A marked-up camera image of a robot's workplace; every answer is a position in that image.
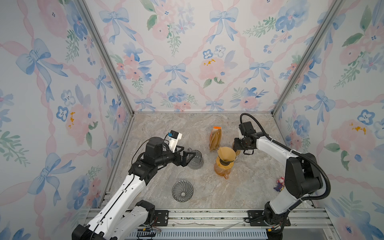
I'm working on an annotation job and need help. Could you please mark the wooden ring holder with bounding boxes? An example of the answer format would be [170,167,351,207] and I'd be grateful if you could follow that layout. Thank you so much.
[232,143,241,156]
[216,158,234,170]

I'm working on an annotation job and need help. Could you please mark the grey glass dripper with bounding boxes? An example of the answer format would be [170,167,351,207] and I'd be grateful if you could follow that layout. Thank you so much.
[172,180,194,203]

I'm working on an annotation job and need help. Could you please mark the black corrugated cable conduit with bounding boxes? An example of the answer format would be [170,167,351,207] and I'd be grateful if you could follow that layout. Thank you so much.
[239,113,331,202]

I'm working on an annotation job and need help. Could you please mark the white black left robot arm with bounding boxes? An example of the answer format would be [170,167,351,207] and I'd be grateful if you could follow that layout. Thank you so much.
[72,136,196,240]

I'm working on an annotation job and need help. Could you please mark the orange glass carafe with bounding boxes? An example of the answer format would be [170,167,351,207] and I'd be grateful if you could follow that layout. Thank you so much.
[214,164,232,180]

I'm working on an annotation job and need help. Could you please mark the aluminium mounting rail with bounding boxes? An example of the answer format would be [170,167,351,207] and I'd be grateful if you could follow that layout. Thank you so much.
[80,208,331,240]

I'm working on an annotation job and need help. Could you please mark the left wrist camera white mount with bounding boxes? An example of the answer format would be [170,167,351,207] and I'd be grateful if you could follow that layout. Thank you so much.
[168,131,182,153]

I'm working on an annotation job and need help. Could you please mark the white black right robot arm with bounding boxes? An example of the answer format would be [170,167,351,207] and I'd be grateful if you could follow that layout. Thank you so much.
[233,122,331,227]

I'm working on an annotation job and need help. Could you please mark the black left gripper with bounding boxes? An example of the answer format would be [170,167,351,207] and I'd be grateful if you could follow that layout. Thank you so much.
[155,145,195,168]

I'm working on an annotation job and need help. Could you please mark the brown paper coffee filter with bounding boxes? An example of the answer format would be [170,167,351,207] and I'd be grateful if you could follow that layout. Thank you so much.
[218,147,237,164]

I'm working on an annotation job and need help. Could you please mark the clear grey glass carafe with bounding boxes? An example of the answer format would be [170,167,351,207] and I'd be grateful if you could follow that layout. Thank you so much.
[188,148,204,170]

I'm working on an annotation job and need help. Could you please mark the colourful small toy figures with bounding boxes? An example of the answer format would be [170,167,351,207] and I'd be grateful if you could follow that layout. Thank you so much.
[274,177,285,192]

